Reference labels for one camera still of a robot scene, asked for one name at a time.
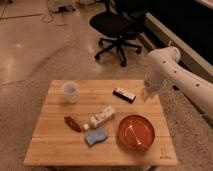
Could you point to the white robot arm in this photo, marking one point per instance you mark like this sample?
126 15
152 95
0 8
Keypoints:
163 65

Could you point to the black office chair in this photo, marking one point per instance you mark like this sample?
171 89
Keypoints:
121 21

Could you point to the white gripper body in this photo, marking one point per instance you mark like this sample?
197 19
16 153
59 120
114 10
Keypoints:
151 87

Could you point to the red-orange bowl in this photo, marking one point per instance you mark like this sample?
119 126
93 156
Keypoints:
136 133

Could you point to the white device on floor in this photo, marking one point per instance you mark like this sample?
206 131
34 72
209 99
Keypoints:
57 6

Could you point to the white power strip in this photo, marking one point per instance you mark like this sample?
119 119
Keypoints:
99 118

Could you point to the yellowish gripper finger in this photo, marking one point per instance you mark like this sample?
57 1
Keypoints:
145 95

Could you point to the blue sponge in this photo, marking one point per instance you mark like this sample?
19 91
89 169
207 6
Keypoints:
96 136

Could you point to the translucent plastic cup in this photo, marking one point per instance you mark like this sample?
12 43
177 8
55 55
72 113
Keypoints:
70 90

